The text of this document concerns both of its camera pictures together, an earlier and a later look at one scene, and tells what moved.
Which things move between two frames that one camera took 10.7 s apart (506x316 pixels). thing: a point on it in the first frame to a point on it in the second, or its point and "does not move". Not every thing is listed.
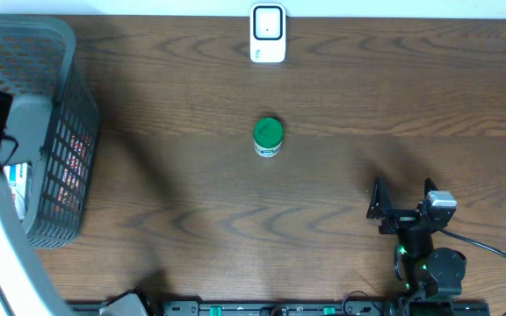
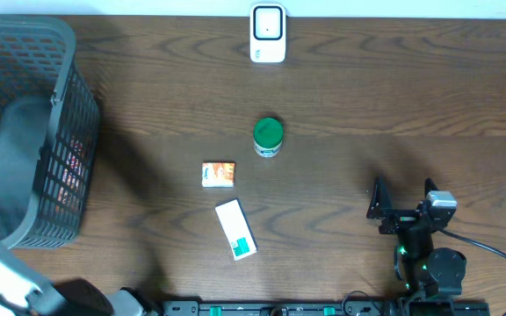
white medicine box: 19,178 to 236,229
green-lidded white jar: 268,137 does not move
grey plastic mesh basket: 32,58 does not move
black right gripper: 400,218 does not move
